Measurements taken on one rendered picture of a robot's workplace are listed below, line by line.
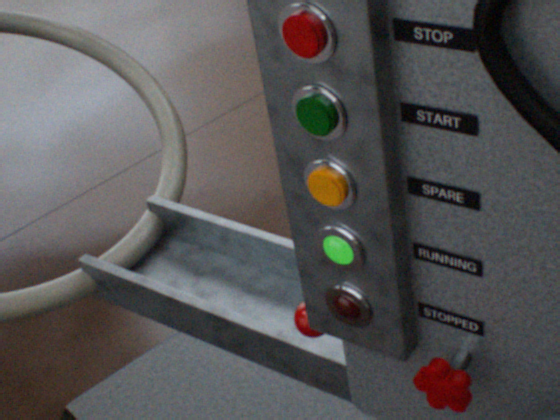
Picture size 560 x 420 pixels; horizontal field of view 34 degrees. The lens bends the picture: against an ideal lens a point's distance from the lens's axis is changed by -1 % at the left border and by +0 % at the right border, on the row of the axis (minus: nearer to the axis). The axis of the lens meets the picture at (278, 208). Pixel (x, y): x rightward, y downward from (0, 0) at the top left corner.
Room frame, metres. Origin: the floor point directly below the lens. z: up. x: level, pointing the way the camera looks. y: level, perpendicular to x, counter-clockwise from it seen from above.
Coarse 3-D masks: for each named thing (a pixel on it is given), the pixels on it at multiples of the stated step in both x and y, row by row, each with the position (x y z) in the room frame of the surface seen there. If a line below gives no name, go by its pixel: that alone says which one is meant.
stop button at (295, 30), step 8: (288, 16) 0.45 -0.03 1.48; (296, 16) 0.45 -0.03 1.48; (304, 16) 0.45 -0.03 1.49; (288, 24) 0.45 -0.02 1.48; (296, 24) 0.45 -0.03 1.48; (304, 24) 0.44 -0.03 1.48; (312, 24) 0.44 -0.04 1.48; (288, 32) 0.45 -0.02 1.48; (296, 32) 0.45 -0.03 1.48; (304, 32) 0.44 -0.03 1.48; (312, 32) 0.44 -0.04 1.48; (320, 32) 0.44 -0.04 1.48; (288, 40) 0.45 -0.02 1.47; (296, 40) 0.45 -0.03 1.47; (304, 40) 0.45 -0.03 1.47; (312, 40) 0.44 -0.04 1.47; (320, 40) 0.44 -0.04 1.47; (296, 48) 0.45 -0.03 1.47; (304, 48) 0.45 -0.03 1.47; (312, 48) 0.44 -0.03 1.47; (320, 48) 0.44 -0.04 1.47; (304, 56) 0.45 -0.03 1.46; (312, 56) 0.45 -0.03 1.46
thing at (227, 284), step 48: (192, 240) 0.80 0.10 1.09; (240, 240) 0.75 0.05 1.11; (288, 240) 0.72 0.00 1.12; (144, 288) 0.69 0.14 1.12; (192, 288) 0.73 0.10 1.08; (240, 288) 0.71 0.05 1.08; (288, 288) 0.70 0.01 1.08; (192, 336) 0.66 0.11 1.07; (240, 336) 0.62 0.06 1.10; (288, 336) 0.59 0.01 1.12; (336, 384) 0.55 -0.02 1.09
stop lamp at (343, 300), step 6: (336, 300) 0.45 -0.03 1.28; (342, 300) 0.45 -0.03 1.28; (348, 300) 0.45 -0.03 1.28; (336, 306) 0.45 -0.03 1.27; (342, 306) 0.45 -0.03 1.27; (348, 306) 0.45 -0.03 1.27; (354, 306) 0.45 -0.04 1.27; (342, 312) 0.45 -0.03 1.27; (348, 312) 0.45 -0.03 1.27; (354, 312) 0.44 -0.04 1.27; (360, 312) 0.44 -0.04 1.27; (348, 318) 0.45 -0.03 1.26; (354, 318) 0.44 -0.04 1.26
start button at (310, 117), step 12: (312, 96) 0.45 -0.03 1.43; (300, 108) 0.45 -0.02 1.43; (312, 108) 0.45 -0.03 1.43; (324, 108) 0.44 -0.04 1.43; (300, 120) 0.45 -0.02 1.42; (312, 120) 0.45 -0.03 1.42; (324, 120) 0.44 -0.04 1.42; (336, 120) 0.44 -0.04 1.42; (312, 132) 0.45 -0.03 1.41; (324, 132) 0.44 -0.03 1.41
